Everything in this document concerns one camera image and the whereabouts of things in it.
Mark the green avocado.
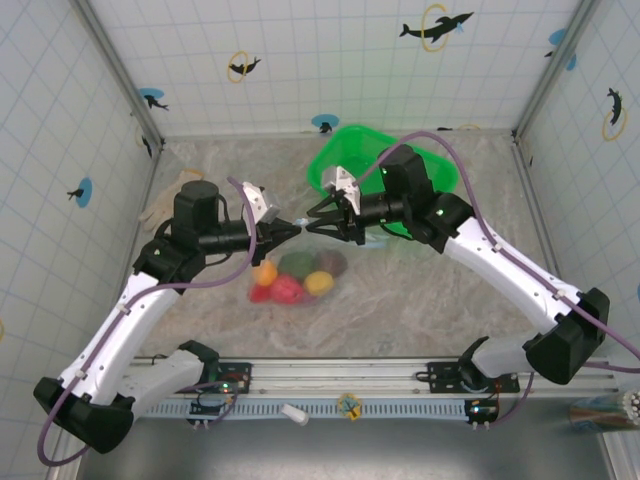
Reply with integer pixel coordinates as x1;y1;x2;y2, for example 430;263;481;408
278;251;316;279

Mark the dark red round fruit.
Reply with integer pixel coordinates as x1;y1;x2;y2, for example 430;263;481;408
313;249;348;278

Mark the small orange yellow fruit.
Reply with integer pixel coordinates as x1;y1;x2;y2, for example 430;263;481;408
254;260;279;286

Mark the pink red round fruit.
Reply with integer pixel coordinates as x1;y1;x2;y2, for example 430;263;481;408
269;273;306;305

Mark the yellow lemon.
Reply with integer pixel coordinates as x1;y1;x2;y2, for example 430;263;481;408
303;271;335;296

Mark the clear blue-edged zip-top bag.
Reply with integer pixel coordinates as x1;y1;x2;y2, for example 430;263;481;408
247;217;394;309

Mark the green plastic basket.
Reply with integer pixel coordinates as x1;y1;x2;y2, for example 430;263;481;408
306;123;460;241

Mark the white knitted work glove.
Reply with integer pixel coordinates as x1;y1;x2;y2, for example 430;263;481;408
138;168;206;232

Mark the blue circle shark sticker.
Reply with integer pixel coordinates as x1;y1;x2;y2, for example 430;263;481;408
310;113;340;135
67;177;94;209
138;87;170;112

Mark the small white plastic bottle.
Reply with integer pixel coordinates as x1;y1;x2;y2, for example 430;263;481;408
280;402;310;427

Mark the round tree sticker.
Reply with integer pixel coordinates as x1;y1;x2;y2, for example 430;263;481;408
338;393;364;421

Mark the shiny tube of sticks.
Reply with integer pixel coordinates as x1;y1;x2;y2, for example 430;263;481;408
569;387;640;431

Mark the black camera cable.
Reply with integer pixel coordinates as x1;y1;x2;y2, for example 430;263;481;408
202;196;239;261

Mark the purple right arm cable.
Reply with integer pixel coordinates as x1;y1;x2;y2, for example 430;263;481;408
355;130;640;431

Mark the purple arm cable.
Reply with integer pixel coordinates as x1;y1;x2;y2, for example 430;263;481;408
355;130;640;431
38;175;261;467

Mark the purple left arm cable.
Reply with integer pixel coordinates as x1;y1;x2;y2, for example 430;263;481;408
38;175;261;467

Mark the small dolphin ring sticker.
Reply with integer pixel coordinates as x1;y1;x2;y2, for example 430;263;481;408
227;49;262;84
134;124;154;159
601;87;629;142

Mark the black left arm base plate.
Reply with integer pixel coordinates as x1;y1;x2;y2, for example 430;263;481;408
164;360;254;396

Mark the aluminium mounting rail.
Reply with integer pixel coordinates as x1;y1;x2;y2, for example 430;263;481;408
127;357;616;397

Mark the large dolphin ring sticker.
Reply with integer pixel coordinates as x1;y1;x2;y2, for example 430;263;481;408
398;3;475;54

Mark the aluminium frame post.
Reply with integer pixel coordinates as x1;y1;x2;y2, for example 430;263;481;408
513;0;601;139
74;0;165;147

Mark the white slotted cable duct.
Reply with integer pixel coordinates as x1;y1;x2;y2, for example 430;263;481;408
134;398;501;419

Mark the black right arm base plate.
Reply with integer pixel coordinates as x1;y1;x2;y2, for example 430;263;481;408
425;359;521;396

